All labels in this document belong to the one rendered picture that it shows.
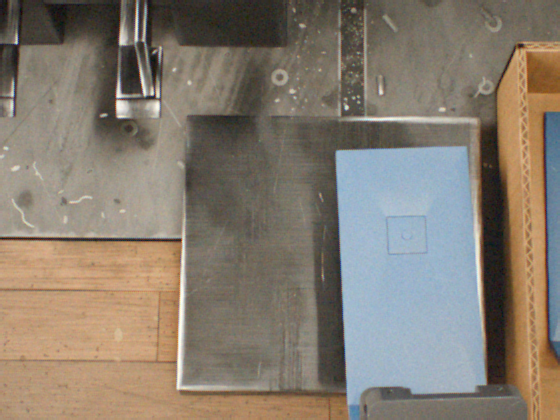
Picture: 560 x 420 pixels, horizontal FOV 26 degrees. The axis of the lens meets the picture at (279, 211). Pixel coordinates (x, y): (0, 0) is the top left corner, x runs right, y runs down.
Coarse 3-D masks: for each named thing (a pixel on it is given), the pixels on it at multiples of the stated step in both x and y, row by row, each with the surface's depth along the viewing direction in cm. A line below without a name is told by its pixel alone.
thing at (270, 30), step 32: (32, 0) 66; (64, 0) 66; (96, 0) 66; (160, 0) 66; (192, 0) 66; (224, 0) 66; (256, 0) 66; (32, 32) 71; (64, 32) 73; (192, 32) 70; (224, 32) 70; (256, 32) 70
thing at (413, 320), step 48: (384, 192) 63; (432, 192) 63; (384, 240) 63; (432, 240) 63; (384, 288) 62; (432, 288) 62; (384, 336) 61; (432, 336) 61; (480, 336) 61; (384, 384) 61; (432, 384) 61; (480, 384) 61
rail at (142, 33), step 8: (136, 0) 64; (144, 0) 64; (152, 0) 66; (136, 8) 63; (144, 8) 63; (152, 8) 66; (136, 16) 63; (144, 16) 63; (136, 24) 63; (144, 24) 63; (136, 32) 63; (144, 32) 63; (136, 40) 63; (144, 40) 63
